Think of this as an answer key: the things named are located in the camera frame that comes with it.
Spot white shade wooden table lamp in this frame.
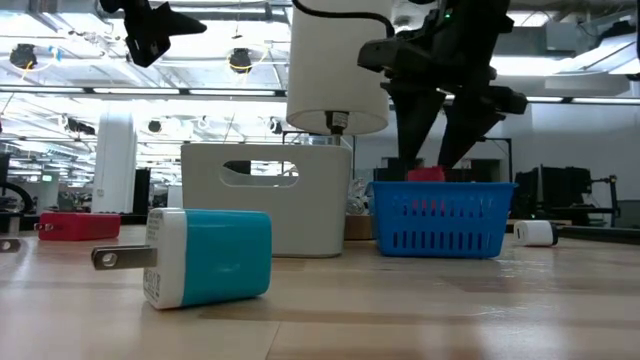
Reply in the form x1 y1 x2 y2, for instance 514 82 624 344
285 0 394 242

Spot red rectangular block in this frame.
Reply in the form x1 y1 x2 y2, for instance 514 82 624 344
406 166 447 215

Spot black cabinets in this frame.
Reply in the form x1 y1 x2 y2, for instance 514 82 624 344
373 157 442 183

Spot white round column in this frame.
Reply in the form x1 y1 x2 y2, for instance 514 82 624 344
91 110 138 215

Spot black machine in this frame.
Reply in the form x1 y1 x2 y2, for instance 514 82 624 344
514 166 622 227

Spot blue white wall charger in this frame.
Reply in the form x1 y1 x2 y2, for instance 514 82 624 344
90 207 274 311

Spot blue slotted plastic basket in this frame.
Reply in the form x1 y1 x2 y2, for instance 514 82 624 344
368 180 519 260

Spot grey plastic handle bin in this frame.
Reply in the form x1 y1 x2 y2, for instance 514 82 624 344
180 143 353 259

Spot white charger black end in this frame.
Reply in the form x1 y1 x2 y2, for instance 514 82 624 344
513 220 559 248

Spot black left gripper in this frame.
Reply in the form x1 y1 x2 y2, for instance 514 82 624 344
99 0 209 69

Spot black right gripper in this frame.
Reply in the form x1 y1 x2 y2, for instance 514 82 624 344
357 14 529 169

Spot crinkled clear plastic wrap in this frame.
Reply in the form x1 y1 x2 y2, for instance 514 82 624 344
345 177 375 217

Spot black gantry frame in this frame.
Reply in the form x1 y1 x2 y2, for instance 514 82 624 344
479 135 514 184

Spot grey rectangular air duct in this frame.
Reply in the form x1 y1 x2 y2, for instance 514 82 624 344
512 22 601 56

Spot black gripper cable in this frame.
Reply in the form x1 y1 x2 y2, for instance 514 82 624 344
292 0 397 40

